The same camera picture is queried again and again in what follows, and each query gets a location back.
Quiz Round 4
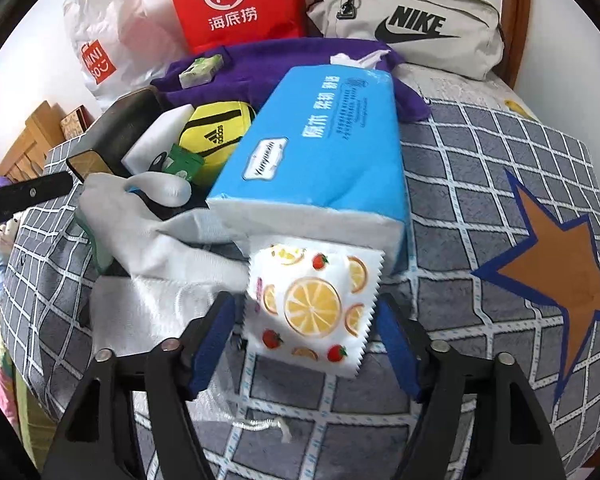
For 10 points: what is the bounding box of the fruit printed wipe packet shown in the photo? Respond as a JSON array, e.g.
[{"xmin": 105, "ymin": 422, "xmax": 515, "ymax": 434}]
[{"xmin": 242, "ymin": 244, "xmax": 385, "ymax": 378}]

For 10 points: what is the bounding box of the brown patterned box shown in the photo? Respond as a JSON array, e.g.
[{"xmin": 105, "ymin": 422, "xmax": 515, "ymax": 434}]
[{"xmin": 60, "ymin": 105, "xmax": 95, "ymax": 140}]

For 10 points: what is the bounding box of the white towel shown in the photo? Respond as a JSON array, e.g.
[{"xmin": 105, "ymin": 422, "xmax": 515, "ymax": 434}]
[{"xmin": 87, "ymin": 277, "xmax": 246, "ymax": 361}]

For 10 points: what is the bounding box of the white plastic shopping bag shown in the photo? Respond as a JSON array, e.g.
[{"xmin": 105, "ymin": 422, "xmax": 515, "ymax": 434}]
[{"xmin": 62, "ymin": 0, "xmax": 191, "ymax": 98}]

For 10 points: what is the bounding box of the purple towel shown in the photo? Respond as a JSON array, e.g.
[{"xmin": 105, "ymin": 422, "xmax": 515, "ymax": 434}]
[{"xmin": 150, "ymin": 37, "xmax": 431, "ymax": 123}]

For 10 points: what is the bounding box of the pastel printed cloth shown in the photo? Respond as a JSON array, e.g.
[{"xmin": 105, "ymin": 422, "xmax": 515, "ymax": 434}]
[{"xmin": 0, "ymin": 240, "xmax": 46, "ymax": 428}]

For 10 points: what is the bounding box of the small green white tissue pack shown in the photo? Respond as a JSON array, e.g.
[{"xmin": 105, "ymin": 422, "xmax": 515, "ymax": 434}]
[{"xmin": 179, "ymin": 54, "xmax": 226, "ymax": 86}]

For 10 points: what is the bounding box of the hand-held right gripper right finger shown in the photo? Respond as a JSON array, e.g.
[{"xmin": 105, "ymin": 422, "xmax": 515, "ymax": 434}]
[{"xmin": 374, "ymin": 295, "xmax": 566, "ymax": 480}]

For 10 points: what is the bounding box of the blue tissue pack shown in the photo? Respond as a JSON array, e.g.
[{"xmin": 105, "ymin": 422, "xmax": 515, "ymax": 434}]
[{"xmin": 205, "ymin": 52, "xmax": 411, "ymax": 276}]

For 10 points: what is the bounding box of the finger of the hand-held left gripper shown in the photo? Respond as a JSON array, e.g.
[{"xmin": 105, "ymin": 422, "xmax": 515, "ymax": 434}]
[{"xmin": 0, "ymin": 171, "xmax": 76, "ymax": 233}]

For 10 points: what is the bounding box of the dark green tin box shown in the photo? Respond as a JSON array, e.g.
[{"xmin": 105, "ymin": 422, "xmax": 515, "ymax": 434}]
[{"xmin": 65, "ymin": 87, "xmax": 163, "ymax": 183}]

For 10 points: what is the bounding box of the white sponge block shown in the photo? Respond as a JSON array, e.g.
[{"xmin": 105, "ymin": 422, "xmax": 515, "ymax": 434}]
[{"xmin": 121, "ymin": 104, "xmax": 196, "ymax": 176}]

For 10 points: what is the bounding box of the yellow black pouch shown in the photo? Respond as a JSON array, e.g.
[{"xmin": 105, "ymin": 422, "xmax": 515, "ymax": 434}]
[{"xmin": 179, "ymin": 101, "xmax": 257, "ymax": 188}]

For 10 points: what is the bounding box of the wooden headboard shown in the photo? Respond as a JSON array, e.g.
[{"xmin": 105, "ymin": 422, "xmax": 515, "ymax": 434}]
[{"xmin": 500, "ymin": 0, "xmax": 533, "ymax": 91}]

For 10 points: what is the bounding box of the white cord piece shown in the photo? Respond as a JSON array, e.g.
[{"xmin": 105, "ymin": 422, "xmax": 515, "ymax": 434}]
[{"xmin": 230, "ymin": 416, "xmax": 292, "ymax": 444}]

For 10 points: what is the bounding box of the white cloth bundle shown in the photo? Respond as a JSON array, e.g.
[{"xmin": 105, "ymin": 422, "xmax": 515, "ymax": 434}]
[{"xmin": 77, "ymin": 172, "xmax": 251, "ymax": 291}]

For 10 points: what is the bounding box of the wooden cabinet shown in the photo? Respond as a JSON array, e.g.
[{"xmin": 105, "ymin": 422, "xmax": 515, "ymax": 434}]
[{"xmin": 0, "ymin": 101, "xmax": 68, "ymax": 183}]

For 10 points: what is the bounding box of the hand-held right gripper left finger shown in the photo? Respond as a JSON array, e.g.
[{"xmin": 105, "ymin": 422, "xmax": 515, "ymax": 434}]
[{"xmin": 40, "ymin": 292, "xmax": 240, "ymax": 480}]

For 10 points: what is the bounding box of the grey checked bed sheet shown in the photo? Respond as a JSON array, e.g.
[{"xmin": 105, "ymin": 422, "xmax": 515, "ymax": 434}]
[{"xmin": 0, "ymin": 72, "xmax": 600, "ymax": 480}]

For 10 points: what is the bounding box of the beige waist bag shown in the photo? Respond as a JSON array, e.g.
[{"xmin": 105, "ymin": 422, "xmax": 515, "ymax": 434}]
[{"xmin": 307, "ymin": 0, "xmax": 506, "ymax": 81}]

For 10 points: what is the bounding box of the green packet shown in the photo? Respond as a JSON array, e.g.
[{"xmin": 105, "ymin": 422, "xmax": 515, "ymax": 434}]
[{"xmin": 165, "ymin": 144, "xmax": 206, "ymax": 183}]

